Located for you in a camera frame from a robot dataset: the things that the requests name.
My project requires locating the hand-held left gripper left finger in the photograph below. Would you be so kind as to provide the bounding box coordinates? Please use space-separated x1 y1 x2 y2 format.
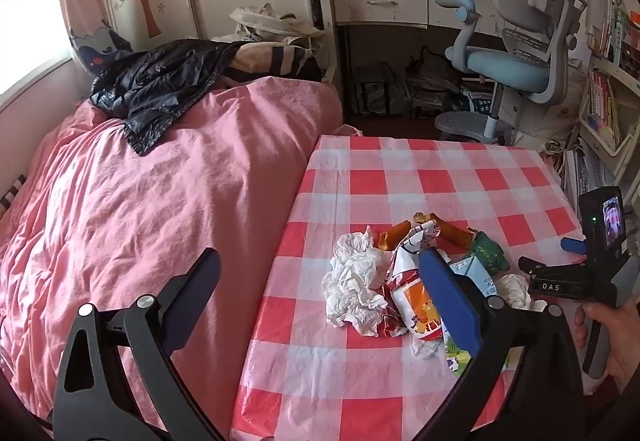
52 247 226 441

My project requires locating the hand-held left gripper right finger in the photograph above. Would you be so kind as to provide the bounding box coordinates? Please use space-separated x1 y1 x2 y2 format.
415 247 587 441

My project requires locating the orange and white snack wrapper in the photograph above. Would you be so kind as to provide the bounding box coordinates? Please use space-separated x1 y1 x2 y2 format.
384 266 447 338

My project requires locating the white milk carton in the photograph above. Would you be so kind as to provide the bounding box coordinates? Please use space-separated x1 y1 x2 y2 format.
447 255 501 300

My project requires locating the green pouch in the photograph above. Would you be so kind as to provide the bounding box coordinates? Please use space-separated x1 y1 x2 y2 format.
469 231 511 273

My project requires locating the white tissue scrap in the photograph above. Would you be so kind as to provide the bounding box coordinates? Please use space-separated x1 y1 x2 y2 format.
410 336 442 360

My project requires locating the green printed wrapper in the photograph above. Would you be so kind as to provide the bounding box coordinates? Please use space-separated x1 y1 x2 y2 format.
442 328 511 378

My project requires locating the white and red paper wrapper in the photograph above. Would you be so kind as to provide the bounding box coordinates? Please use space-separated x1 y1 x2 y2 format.
389 223 441 289

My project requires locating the long orange sausage wrapper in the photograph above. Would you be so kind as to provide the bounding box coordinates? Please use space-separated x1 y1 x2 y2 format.
429 213 475 249

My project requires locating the short orange sausage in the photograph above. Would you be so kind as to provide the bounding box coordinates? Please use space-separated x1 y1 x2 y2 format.
376 220 416 252

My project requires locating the large white tissue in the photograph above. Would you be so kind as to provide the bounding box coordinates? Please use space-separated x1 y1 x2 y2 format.
322 253 392 338

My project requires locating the small white tissue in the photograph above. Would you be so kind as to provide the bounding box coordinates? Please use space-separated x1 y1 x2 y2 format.
332 230 377 267

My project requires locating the person's right hand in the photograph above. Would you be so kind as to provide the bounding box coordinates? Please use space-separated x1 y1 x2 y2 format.
574 296 640 392

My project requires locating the pile of paper booklets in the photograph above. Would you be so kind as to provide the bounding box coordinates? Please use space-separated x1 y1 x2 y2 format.
560 146 608 216

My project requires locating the white book rack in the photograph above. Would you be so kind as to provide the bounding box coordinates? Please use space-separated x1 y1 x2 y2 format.
575 53 640 182

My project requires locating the row of thin red books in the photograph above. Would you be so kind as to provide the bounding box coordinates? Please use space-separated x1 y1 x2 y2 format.
587 71 623 146

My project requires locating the pink duvet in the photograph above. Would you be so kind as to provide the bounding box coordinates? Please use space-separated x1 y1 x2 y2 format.
0 76 346 427

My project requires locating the red checkered tablecloth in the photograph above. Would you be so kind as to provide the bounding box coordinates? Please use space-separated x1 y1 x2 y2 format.
230 135 583 441

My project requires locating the row of tall books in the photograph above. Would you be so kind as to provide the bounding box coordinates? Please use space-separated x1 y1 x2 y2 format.
592 0 640 72

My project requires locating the black trimmed storage bag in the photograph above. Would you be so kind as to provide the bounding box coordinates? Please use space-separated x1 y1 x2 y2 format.
405 46 473 119

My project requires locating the striped bedsheet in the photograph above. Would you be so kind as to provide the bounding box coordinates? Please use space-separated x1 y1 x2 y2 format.
0 173 28 222

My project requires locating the clear plaid storage bag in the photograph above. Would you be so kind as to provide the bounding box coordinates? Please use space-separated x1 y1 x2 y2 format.
350 63 403 116

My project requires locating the black puffer jacket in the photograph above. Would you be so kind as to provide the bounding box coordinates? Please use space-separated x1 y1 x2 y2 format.
89 40 246 156

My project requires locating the plain white drawer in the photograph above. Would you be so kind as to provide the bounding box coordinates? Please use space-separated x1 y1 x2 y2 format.
428 0 495 30

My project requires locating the beige striped pillow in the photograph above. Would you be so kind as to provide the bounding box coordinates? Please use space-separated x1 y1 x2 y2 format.
220 43 322 86

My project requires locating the cream canvas tote bag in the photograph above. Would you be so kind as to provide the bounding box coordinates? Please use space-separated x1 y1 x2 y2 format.
229 3 326 46

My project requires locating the white drawer with blue sticker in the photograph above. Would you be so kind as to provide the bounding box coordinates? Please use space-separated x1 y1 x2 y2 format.
334 0 429 24

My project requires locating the window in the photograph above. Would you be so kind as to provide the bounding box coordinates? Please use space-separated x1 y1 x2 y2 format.
0 0 76 96

